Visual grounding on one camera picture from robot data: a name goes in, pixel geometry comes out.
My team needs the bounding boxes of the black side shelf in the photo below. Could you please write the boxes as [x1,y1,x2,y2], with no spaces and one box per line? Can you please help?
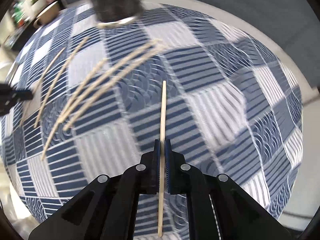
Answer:
[0,0,68,53]

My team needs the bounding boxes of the blue white patterned tablecloth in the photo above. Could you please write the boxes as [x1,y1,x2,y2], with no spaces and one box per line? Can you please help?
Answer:
[0,3,304,240]

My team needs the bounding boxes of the beige ceramic mug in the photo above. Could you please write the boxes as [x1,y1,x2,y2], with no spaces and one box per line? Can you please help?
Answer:
[33,1,60,29]

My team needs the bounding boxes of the white potted plant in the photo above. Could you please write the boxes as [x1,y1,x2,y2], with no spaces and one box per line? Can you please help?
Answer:
[31,0,47,14]

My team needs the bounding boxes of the black cylindrical utensil holder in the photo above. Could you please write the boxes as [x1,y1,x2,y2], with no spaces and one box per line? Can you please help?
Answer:
[91,0,144,29]

